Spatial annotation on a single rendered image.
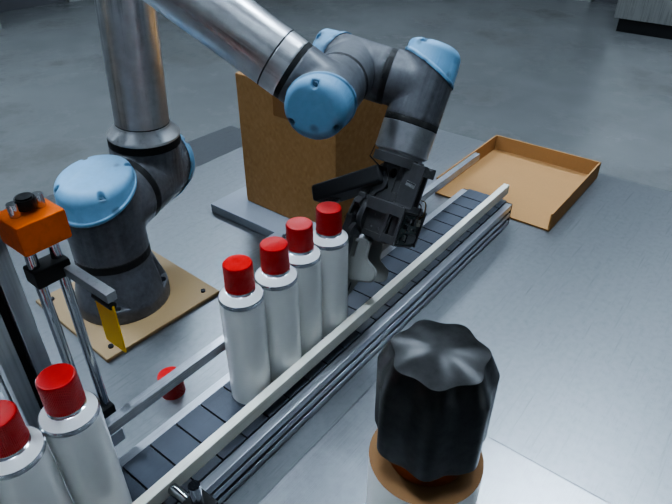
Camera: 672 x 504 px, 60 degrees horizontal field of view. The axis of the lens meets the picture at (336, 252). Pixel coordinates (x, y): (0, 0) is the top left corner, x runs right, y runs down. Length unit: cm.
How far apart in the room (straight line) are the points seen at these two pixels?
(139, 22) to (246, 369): 51
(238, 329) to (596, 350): 56
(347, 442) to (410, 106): 43
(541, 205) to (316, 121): 75
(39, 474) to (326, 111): 44
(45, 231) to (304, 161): 61
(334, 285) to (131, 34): 46
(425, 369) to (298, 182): 76
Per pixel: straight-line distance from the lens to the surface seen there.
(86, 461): 60
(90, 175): 93
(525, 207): 130
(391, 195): 80
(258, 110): 112
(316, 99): 66
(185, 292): 102
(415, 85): 79
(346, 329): 81
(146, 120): 97
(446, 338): 41
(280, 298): 68
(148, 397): 69
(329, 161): 103
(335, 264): 75
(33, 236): 56
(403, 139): 78
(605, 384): 93
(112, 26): 93
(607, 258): 120
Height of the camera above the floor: 145
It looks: 34 degrees down
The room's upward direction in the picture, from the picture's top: straight up
